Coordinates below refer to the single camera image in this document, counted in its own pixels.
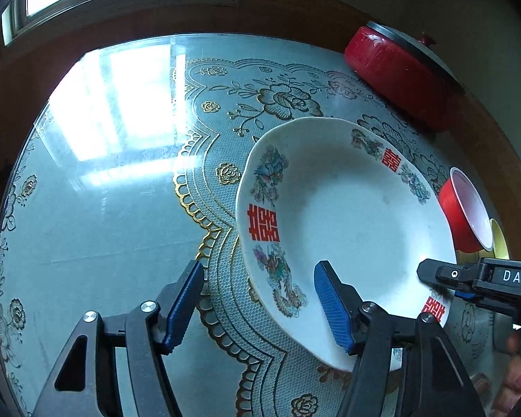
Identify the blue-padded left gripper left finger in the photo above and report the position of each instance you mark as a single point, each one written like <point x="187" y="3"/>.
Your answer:
<point x="83" y="380"/>

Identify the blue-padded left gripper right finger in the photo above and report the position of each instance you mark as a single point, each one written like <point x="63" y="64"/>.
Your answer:
<point x="434" y="381"/>

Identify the yellow ceramic bowl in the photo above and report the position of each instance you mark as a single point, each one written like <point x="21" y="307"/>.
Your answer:
<point x="500" y="248"/>

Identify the red plastic bowl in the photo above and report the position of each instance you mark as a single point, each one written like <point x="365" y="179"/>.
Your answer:
<point x="466" y="213"/>

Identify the white floral ceramic plate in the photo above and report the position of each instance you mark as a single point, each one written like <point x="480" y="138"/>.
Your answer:
<point x="324" y="189"/>

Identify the person's right hand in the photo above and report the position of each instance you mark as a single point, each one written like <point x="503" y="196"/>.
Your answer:
<point x="510" y="391"/>

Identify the floral embossed table cover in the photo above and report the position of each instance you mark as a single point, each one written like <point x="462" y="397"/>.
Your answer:
<point x="131" y="170"/>

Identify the red pot with lid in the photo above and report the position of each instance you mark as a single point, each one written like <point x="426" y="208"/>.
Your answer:
<point x="406" y="72"/>

